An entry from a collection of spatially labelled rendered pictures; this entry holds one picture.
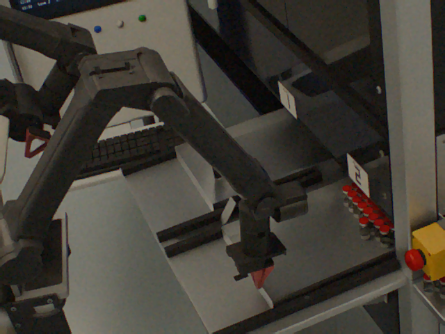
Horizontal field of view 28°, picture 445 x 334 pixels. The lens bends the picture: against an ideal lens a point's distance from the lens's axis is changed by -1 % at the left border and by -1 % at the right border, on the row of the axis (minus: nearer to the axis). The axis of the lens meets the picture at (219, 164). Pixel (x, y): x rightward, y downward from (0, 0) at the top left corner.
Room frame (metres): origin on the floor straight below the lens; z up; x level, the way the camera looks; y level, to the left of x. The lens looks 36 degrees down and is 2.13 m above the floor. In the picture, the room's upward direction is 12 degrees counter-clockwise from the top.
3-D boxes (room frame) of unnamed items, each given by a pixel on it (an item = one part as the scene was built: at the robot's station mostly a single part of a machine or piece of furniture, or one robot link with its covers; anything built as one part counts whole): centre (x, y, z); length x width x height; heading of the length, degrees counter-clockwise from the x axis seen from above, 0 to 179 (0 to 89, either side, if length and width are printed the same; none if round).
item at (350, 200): (1.41, -0.28, 0.90); 0.18 x 0.02 x 0.05; 16
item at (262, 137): (1.72, -0.10, 0.90); 0.34 x 0.26 x 0.04; 105
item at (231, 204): (1.50, 0.05, 0.91); 0.14 x 0.03 x 0.06; 104
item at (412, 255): (1.16, -0.32, 0.99); 0.04 x 0.04 x 0.04; 15
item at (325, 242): (1.38, -0.17, 0.90); 0.34 x 0.26 x 0.04; 106
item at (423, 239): (1.17, -0.36, 1.00); 0.08 x 0.07 x 0.07; 105
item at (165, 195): (1.53, -0.07, 0.87); 0.70 x 0.48 x 0.02; 15
